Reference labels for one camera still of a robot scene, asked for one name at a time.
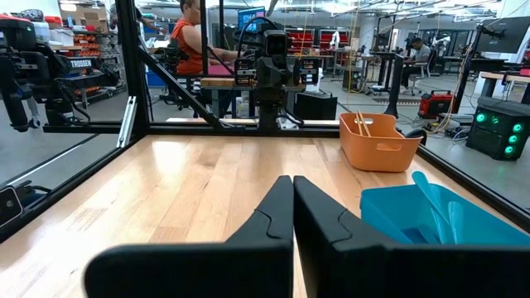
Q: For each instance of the black neighbouring robot arm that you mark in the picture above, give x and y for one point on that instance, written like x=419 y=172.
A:
x=33 y=74

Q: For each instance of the black table-level camera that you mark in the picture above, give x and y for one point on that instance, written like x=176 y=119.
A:
x=9 y=206

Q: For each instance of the blue plastic bin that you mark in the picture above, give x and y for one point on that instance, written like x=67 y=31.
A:
x=385 y=215

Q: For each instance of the orange plastic bin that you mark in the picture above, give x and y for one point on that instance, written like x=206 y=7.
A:
x=372 y=157

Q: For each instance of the black aluminium table frame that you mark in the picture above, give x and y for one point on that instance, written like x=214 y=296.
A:
x=132 y=62

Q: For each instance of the black computer tower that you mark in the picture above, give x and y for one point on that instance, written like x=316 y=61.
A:
x=314 y=105

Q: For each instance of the blue-screen monitor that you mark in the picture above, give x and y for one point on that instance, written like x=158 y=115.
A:
x=250 y=16

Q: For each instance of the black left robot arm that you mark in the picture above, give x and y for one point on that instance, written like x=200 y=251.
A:
x=273 y=116

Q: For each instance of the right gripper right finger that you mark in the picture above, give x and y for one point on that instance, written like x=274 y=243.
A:
x=372 y=273

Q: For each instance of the person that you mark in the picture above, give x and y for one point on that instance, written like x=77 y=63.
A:
x=188 y=45
x=418 y=58

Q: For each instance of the silver frame bracket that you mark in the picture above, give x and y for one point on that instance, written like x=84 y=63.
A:
x=126 y=124

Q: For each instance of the red black power box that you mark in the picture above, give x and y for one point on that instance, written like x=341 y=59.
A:
x=435 y=105

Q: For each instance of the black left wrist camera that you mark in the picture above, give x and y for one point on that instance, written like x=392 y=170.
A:
x=275 y=41

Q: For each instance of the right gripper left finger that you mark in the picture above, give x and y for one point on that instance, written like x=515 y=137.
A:
x=207 y=269

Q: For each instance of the black computer green lights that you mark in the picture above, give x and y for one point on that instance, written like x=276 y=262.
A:
x=497 y=132

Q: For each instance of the large black wall monitor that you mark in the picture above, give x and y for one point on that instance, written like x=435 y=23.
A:
x=505 y=33

